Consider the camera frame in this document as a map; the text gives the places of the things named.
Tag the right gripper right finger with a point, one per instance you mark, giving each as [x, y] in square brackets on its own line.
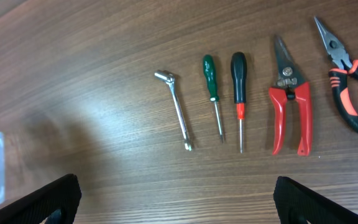
[298, 204]

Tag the orange black needle-nose pliers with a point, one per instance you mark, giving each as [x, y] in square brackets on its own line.
[345, 67]

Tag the black red handled screwdriver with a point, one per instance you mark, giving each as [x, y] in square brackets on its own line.
[239, 75]

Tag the silver socket wrench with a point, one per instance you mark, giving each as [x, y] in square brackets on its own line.
[169, 79]

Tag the green handled screwdriver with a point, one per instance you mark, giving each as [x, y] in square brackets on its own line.
[209, 71]

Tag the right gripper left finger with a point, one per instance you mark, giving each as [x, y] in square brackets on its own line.
[56, 202]

